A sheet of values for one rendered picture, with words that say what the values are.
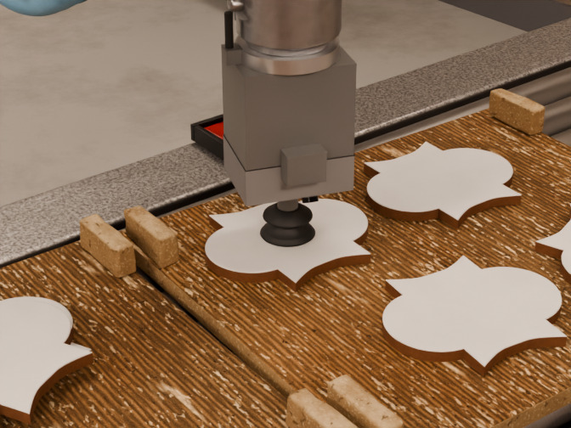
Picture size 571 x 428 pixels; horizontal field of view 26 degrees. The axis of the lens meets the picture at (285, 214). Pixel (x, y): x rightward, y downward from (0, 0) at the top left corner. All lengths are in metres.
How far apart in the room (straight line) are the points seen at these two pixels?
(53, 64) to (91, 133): 0.48
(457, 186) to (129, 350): 0.33
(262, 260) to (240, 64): 0.15
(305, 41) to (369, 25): 3.09
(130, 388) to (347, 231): 0.24
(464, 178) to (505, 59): 0.34
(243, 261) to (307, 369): 0.13
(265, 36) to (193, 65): 2.80
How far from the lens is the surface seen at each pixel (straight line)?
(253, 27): 0.86
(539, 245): 0.98
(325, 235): 0.97
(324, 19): 0.86
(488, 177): 1.06
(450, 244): 0.98
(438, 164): 1.08
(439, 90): 1.29
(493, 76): 1.33
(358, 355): 0.85
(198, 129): 1.17
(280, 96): 0.88
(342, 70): 0.88
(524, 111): 1.16
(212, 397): 0.82
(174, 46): 3.80
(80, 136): 3.28
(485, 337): 0.86
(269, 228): 0.96
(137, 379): 0.84
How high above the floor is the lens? 1.45
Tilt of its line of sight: 30 degrees down
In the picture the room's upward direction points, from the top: straight up
